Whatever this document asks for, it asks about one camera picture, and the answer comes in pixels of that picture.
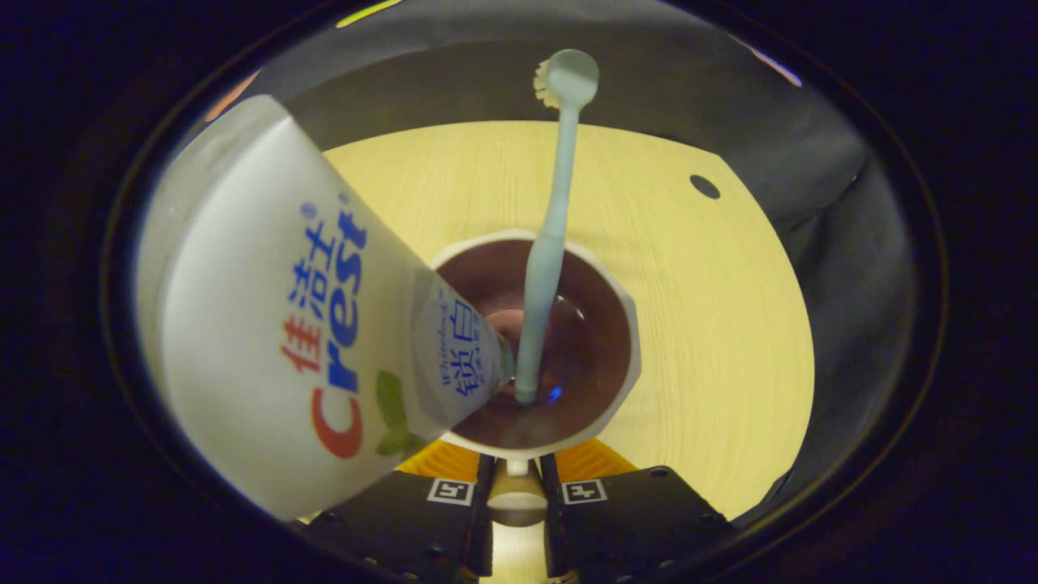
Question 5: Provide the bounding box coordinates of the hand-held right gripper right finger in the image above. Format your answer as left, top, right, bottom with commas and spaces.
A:
539, 438, 735, 580

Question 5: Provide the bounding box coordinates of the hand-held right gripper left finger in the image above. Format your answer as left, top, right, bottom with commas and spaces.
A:
312, 442, 497, 582

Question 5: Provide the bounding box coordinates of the beige cup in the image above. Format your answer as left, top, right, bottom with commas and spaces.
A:
430, 230, 643, 528

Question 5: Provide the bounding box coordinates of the pale green toothbrush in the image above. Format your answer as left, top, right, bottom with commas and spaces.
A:
513, 49, 601, 406

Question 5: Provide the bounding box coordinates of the white toothpaste tube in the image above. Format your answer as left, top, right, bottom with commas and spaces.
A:
134, 93, 517, 522

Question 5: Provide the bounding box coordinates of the black backdrop cloth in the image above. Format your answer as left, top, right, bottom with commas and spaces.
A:
162, 0, 917, 528

